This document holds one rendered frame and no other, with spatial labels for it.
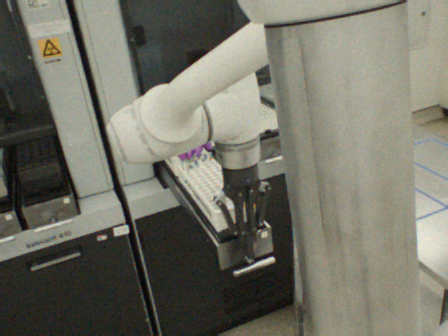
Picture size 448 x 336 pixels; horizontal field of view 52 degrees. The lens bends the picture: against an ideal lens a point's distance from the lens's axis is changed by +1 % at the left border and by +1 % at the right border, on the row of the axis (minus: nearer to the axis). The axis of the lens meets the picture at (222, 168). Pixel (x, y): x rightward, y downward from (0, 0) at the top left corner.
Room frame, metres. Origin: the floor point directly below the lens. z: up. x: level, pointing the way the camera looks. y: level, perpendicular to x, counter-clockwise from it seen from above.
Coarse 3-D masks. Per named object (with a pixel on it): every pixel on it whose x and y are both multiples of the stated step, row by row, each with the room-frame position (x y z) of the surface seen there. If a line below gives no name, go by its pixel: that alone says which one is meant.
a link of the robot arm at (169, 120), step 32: (256, 32) 0.59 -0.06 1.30; (224, 64) 0.60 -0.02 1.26; (256, 64) 0.60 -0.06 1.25; (160, 96) 0.67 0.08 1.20; (192, 96) 0.62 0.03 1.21; (128, 128) 0.69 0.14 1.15; (160, 128) 0.67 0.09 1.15; (192, 128) 0.69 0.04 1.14; (128, 160) 0.69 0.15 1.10; (160, 160) 0.71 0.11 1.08
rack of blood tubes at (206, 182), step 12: (180, 168) 1.09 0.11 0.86; (204, 168) 1.08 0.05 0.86; (216, 168) 1.08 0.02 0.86; (180, 180) 1.11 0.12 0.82; (192, 180) 1.02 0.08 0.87; (204, 180) 1.01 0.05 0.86; (216, 180) 1.00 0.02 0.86; (192, 192) 1.02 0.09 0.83; (204, 192) 0.95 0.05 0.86; (216, 192) 0.94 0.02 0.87; (204, 204) 0.99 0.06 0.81; (228, 204) 0.88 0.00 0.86; (216, 216) 0.85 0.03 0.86; (216, 228) 0.86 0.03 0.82
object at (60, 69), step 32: (32, 0) 1.23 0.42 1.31; (64, 0) 1.26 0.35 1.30; (64, 64) 1.24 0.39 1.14; (64, 96) 1.24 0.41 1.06; (64, 128) 1.23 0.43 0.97; (96, 128) 1.26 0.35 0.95; (96, 160) 1.25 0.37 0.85; (96, 192) 1.24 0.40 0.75; (96, 224) 1.15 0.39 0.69; (0, 256) 1.06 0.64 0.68; (32, 256) 1.08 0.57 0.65; (64, 256) 1.11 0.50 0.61; (96, 256) 1.14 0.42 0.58; (128, 256) 1.17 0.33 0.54; (0, 288) 1.05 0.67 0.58; (32, 288) 1.07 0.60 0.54; (64, 288) 1.10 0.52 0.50; (96, 288) 1.13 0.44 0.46; (128, 288) 1.16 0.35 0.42; (0, 320) 1.04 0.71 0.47; (32, 320) 1.06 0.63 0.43; (64, 320) 1.09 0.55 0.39; (96, 320) 1.12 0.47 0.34; (128, 320) 1.15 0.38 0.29
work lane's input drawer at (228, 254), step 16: (176, 176) 1.14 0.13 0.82; (176, 192) 1.10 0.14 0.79; (192, 208) 0.98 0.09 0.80; (208, 224) 0.89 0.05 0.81; (208, 240) 0.87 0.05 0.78; (224, 240) 0.82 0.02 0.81; (256, 240) 0.84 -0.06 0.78; (224, 256) 0.82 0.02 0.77; (240, 256) 0.83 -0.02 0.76; (256, 256) 0.84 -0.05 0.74; (272, 256) 0.82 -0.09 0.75; (240, 272) 0.78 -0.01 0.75
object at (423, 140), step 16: (416, 128) 1.25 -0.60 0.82; (416, 144) 1.15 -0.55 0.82; (432, 144) 1.13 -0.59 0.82; (416, 160) 1.06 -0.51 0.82; (432, 160) 1.04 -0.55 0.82; (416, 176) 0.98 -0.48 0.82; (432, 176) 0.97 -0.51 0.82; (416, 192) 0.90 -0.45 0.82; (432, 192) 0.90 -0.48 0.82; (288, 208) 1.15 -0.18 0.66; (416, 208) 0.84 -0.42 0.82; (432, 208) 0.83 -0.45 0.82; (432, 224) 0.78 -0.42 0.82; (432, 240) 0.72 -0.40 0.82; (432, 256) 0.68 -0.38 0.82; (432, 272) 0.64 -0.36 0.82; (304, 304) 1.13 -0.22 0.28; (432, 304) 1.07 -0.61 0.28; (432, 320) 1.00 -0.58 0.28
